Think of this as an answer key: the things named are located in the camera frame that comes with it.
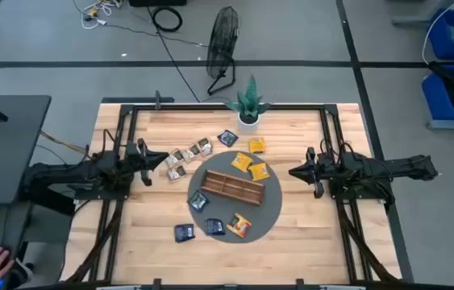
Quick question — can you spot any black computer mouse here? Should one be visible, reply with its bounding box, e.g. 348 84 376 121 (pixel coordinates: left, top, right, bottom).
0 243 16 290

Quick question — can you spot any white cable bundle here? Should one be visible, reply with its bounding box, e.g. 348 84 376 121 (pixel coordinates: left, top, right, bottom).
72 0 123 31

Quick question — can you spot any dark blue tea bag packet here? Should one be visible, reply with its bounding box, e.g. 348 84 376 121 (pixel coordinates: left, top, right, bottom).
188 189 210 213
204 217 227 237
217 129 239 148
173 223 196 244

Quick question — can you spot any yellow braided cable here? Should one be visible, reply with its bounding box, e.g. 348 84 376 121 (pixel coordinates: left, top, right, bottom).
40 130 90 156

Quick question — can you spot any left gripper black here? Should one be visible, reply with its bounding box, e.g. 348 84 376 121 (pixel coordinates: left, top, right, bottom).
124 138 170 188

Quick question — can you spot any office chair base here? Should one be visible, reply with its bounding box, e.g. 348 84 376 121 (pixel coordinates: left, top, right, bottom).
10 257 66 289

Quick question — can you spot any black floor fan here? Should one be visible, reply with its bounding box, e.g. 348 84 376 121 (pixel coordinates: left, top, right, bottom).
205 5 241 97

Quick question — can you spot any yellow mango tea bag packet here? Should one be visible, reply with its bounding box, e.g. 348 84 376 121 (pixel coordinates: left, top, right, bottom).
248 136 267 155
231 151 254 173
248 162 271 182
226 213 252 238

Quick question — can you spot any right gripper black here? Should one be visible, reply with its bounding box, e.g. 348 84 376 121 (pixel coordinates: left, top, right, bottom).
289 147 335 199

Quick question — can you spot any dark grey desk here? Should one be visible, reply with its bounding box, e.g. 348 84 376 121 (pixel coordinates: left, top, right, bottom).
0 94 52 290

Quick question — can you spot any wooden tea organizer tray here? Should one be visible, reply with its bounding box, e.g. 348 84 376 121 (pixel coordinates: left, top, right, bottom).
200 169 266 207

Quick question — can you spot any round grey woven placemat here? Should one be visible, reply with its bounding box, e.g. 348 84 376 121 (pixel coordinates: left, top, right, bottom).
187 151 283 244

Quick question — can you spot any snake plant in white pot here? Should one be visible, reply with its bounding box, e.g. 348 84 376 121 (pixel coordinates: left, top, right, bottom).
224 74 272 132

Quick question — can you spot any coiled black cable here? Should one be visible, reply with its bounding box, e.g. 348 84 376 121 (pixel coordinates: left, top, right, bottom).
151 6 184 33

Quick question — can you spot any black equipment box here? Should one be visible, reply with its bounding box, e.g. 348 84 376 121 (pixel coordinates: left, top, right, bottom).
128 0 188 7

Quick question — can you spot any long black floor cable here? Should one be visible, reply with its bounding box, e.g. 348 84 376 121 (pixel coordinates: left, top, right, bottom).
147 6 202 103

